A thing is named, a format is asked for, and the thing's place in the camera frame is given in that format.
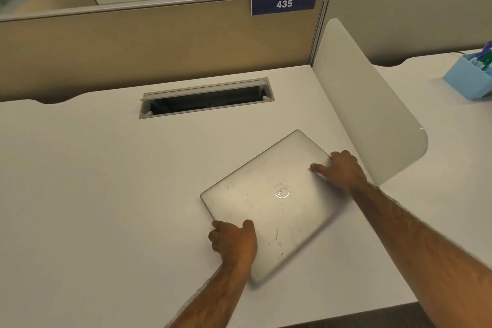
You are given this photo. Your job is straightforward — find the person's left hand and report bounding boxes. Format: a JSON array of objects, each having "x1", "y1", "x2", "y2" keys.
[{"x1": 208, "y1": 219, "x2": 258, "y2": 272}]

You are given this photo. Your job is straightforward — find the person's right hand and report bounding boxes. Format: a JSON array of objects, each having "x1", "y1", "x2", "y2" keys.
[{"x1": 310, "y1": 150, "x2": 370, "y2": 194}]

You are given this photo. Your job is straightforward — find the silver laptop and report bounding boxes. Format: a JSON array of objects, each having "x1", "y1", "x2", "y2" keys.
[{"x1": 200, "y1": 129, "x2": 348, "y2": 287}]

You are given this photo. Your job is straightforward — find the person's left forearm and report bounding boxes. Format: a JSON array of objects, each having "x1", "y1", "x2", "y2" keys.
[{"x1": 165, "y1": 259, "x2": 252, "y2": 328}]

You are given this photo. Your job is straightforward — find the person's right forearm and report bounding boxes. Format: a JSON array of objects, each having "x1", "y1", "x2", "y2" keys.
[{"x1": 348, "y1": 181, "x2": 492, "y2": 328}]

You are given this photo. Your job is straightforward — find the white curved desk divider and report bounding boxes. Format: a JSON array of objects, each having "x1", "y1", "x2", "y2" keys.
[{"x1": 312, "y1": 18, "x2": 429, "y2": 187}]

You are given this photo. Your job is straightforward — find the blue desk number sign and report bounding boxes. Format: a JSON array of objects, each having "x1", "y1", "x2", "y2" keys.
[{"x1": 251, "y1": 0, "x2": 318, "y2": 16}]

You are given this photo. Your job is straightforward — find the light blue desk organizer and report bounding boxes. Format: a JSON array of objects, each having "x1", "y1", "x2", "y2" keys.
[{"x1": 442, "y1": 52, "x2": 492, "y2": 100}]

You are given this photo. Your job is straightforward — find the beige cubicle partition panel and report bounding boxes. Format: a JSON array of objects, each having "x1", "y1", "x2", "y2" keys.
[
  {"x1": 327, "y1": 0, "x2": 492, "y2": 68},
  {"x1": 0, "y1": 0, "x2": 330, "y2": 105}
]

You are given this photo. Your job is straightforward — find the pens in organizer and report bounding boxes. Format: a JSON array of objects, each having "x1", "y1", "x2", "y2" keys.
[{"x1": 471, "y1": 41, "x2": 492, "y2": 70}]

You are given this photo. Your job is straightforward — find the desk cable tray opening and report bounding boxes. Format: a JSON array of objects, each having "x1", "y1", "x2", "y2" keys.
[{"x1": 139, "y1": 77, "x2": 275, "y2": 120}]

